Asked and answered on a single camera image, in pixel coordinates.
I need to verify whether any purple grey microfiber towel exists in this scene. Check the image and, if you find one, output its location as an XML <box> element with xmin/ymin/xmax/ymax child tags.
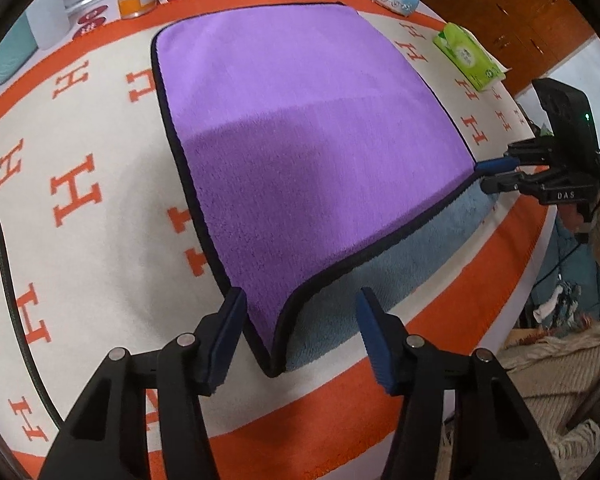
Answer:
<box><xmin>150</xmin><ymin>3</ymin><xmax>494</xmax><ymax>377</ymax></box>

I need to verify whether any right human hand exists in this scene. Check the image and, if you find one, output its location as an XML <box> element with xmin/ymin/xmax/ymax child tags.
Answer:
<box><xmin>557</xmin><ymin>204</ymin><xmax>594</xmax><ymax>235</ymax></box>

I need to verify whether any beige knitted cushion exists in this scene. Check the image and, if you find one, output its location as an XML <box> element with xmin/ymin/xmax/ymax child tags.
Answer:
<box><xmin>439</xmin><ymin>321</ymin><xmax>600</xmax><ymax>479</ymax></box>

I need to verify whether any green tissue pack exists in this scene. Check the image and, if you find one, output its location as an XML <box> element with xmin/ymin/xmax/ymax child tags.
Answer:
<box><xmin>432</xmin><ymin>23</ymin><xmax>508</xmax><ymax>91</ymax></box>

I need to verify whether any dark wooden cabinet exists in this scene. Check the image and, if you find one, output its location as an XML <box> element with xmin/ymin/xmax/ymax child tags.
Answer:
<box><xmin>422</xmin><ymin>0</ymin><xmax>594</xmax><ymax>96</ymax></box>

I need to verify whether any orange cream H-pattern blanket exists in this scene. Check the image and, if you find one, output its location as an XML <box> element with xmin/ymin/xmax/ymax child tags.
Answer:
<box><xmin>0</xmin><ymin>0</ymin><xmax>555</xmax><ymax>479</ymax></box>

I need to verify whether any black cable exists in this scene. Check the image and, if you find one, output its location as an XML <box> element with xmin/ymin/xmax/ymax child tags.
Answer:
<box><xmin>0</xmin><ymin>188</ymin><xmax>64</xmax><ymax>430</ymax></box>

